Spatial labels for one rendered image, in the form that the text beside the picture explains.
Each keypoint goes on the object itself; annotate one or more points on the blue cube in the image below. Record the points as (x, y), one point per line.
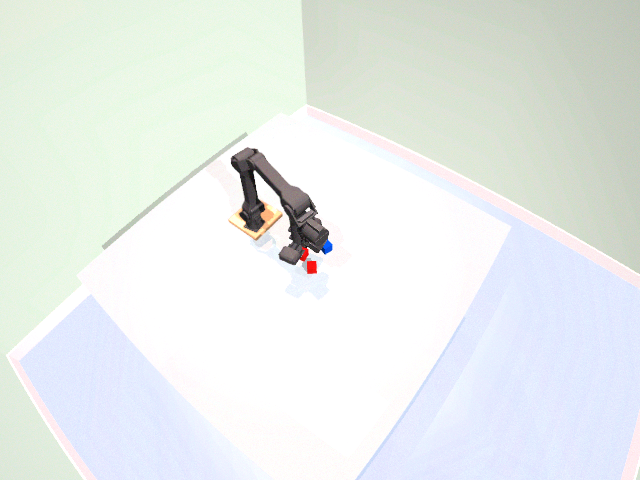
(327, 247)

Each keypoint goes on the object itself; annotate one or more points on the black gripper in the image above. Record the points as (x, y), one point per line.
(294, 251)

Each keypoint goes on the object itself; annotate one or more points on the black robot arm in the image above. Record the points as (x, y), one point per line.
(292, 198)

